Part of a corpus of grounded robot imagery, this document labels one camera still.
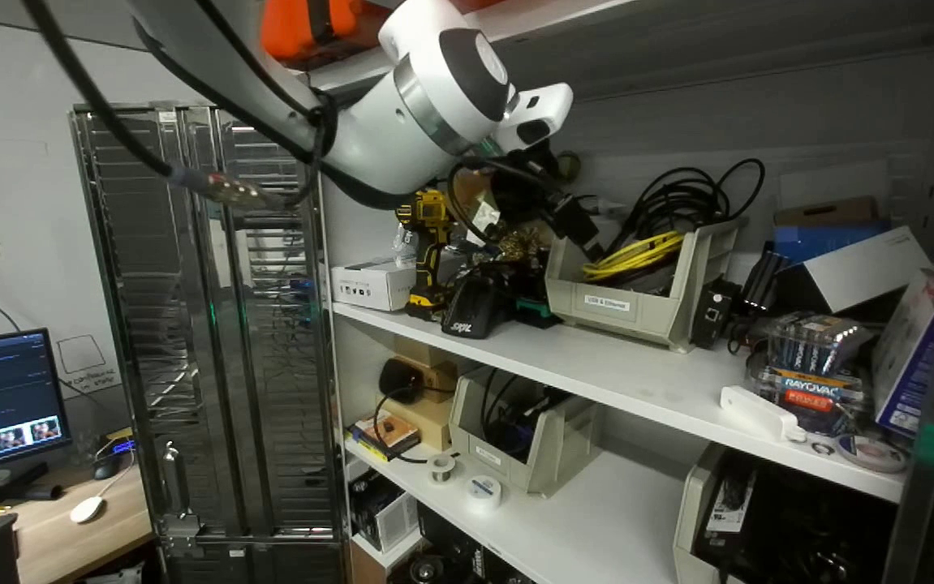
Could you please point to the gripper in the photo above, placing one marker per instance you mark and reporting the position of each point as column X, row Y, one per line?
column 525, row 188

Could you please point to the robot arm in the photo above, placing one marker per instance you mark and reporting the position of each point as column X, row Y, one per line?
column 402, row 122

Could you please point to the orange object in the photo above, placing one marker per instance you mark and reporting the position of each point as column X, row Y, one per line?
column 300, row 28

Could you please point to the black battery charger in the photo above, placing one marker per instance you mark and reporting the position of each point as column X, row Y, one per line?
column 473, row 308

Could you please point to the white cardboard box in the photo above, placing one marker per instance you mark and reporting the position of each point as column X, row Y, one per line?
column 369, row 285

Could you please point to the white shelf unit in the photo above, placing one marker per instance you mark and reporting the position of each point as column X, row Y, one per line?
column 629, row 381

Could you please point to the black power adapter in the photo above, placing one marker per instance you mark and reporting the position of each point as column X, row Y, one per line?
column 712, row 315

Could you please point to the black round device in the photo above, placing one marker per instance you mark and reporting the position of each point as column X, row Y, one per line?
column 400, row 380

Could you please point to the stack of cardboard boxes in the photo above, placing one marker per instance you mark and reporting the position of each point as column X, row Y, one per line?
column 430, row 410

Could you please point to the black ribbed device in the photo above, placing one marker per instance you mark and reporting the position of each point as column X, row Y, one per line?
column 760, row 282

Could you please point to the flat orange blue box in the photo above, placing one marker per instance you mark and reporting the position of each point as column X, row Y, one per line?
column 385, row 435

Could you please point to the solder spool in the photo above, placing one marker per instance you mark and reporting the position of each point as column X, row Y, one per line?
column 441, row 469

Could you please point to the brown cardboard box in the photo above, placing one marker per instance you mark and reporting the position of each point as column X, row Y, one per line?
column 828, row 212

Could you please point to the white tape roll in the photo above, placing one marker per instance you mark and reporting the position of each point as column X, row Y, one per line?
column 483, row 491

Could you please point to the white plastic device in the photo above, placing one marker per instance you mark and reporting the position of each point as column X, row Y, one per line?
column 759, row 412

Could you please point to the pack of batteries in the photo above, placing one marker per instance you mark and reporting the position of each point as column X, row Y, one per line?
column 815, row 365

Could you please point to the white open carton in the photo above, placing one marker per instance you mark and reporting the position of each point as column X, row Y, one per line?
column 856, row 272

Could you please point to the black white box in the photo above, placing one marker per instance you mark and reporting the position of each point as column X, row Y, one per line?
column 385, row 511

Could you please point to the beige bin with black gear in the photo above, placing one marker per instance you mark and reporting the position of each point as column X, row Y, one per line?
column 698, row 519

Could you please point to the white blue printed box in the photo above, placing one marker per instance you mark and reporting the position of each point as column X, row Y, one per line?
column 909, row 365

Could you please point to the flat tape roll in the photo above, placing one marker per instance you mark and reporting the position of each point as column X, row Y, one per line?
column 871, row 453

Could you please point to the black computer mouse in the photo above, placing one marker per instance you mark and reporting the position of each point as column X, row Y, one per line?
column 106, row 468

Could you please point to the white computer mouse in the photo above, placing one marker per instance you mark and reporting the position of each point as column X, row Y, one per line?
column 87, row 509

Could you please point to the monitor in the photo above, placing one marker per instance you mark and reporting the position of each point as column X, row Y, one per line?
column 0, row 397

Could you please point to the wooden desk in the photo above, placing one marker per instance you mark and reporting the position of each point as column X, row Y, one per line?
column 69, row 543

